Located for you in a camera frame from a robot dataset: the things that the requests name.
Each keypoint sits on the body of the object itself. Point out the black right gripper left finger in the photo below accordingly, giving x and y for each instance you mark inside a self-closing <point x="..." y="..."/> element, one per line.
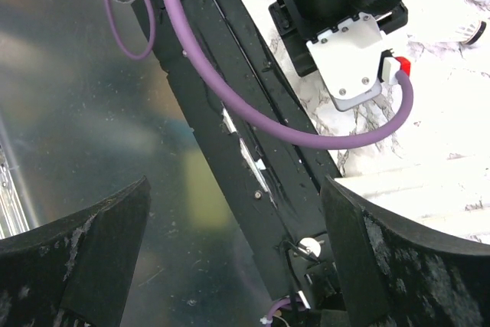
<point x="77" y="270"/>

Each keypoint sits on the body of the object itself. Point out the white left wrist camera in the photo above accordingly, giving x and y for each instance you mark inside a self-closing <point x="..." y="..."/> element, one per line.
<point x="353" y="61"/>

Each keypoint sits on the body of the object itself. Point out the aluminium frame rail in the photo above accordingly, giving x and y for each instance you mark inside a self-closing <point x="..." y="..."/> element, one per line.
<point x="13" y="220"/>

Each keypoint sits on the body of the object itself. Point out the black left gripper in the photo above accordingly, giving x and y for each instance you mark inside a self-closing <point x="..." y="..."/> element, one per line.
<point x="295" y="31"/>

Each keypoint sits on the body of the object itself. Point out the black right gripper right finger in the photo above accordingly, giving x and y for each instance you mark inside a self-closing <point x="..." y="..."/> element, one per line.
<point x="395" y="272"/>

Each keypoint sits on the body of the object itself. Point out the white shuttlecock tube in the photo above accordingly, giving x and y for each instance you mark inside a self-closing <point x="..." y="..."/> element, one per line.
<point x="451" y="196"/>

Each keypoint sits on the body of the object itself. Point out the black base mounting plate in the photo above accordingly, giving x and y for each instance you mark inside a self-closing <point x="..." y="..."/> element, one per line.
<point x="272" y="188"/>

